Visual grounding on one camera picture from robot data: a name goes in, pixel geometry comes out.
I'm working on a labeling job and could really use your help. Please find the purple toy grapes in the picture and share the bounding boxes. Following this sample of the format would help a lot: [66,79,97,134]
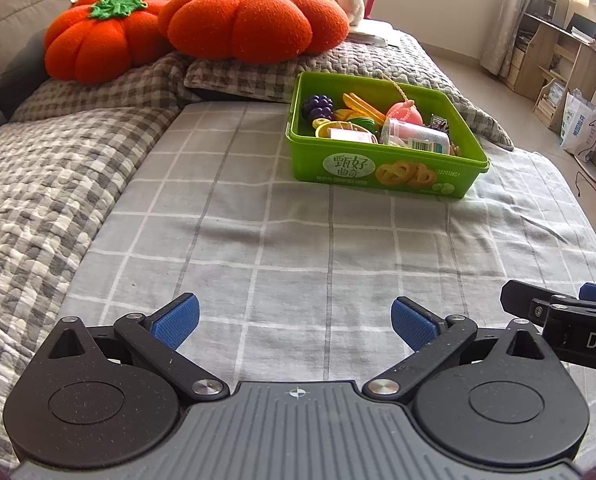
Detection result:
[302,95,335,122]

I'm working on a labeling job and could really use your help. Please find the white and pink plush toy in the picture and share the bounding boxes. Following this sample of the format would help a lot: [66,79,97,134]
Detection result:
[319,0,366,26]

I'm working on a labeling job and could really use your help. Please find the grey sofa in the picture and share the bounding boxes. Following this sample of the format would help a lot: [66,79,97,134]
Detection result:
[0,0,91,126]

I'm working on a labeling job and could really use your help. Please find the white paper bag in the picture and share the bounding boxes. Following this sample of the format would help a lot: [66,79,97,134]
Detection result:
[559,89,596,161]

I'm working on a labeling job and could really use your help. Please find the orange toy cup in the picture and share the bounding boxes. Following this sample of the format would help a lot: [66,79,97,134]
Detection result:
[342,92,386,123]

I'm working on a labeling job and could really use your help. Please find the wooden desk shelf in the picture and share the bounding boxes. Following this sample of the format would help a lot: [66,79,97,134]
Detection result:
[505,0,596,133]

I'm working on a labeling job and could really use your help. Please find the small orange pumpkin cushion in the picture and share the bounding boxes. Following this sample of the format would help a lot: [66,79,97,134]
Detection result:
[44,0,171,82]

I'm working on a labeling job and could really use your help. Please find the grey checkered blanket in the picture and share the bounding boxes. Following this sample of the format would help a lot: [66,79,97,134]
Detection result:
[0,52,199,466]

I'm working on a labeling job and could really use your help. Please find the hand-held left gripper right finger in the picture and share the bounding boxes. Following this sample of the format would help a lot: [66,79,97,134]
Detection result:
[362,296,548,403]

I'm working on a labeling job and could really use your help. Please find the black floor cable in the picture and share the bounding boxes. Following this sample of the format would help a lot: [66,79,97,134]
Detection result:
[572,170,596,198]

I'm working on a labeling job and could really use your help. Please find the grey grid bed sheet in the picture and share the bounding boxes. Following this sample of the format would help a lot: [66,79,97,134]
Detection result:
[60,95,596,461]

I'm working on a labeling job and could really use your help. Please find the yellow toy pot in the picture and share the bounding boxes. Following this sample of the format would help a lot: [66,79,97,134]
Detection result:
[314,119,379,143]

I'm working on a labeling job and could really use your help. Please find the pink toy with bead chain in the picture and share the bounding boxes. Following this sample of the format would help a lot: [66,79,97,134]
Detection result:
[382,74,425,126]

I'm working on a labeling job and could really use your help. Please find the large orange pumpkin cushion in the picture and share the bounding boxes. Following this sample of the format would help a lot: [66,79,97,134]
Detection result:
[158,0,351,65]

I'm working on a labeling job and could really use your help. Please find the grey quilted blanket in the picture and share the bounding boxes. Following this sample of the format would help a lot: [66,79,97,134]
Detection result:
[184,30,516,151]

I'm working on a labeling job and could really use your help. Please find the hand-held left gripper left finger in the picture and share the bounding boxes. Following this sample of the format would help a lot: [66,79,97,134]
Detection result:
[43,292,231,403]

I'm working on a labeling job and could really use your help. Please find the clear cotton swab jar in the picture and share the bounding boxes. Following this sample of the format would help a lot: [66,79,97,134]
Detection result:
[380,117,451,156]

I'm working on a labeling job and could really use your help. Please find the beige curtain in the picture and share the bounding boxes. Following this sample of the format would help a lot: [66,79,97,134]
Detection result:
[480,0,553,78]

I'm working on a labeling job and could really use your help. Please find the green plastic box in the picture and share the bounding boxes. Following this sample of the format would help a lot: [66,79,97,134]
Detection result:
[284,71,491,200]

